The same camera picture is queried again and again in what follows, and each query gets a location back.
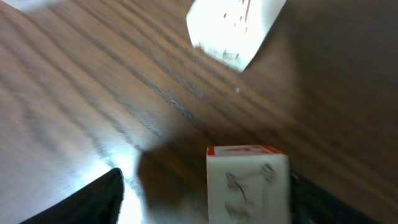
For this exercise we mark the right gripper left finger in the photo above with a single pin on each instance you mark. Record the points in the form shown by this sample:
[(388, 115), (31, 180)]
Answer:
[(97, 203)]

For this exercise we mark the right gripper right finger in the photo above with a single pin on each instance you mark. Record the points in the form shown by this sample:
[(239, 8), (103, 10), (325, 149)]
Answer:
[(309, 203)]

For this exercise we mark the wooden block red edge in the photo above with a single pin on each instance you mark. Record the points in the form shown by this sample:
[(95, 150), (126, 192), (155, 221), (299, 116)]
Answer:
[(248, 184)]

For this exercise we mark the wooden block yellow W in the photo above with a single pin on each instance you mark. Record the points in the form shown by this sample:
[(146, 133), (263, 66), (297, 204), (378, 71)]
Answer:
[(231, 31)]

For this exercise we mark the wooden block green edge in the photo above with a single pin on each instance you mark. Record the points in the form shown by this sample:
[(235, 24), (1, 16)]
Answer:
[(29, 5)]

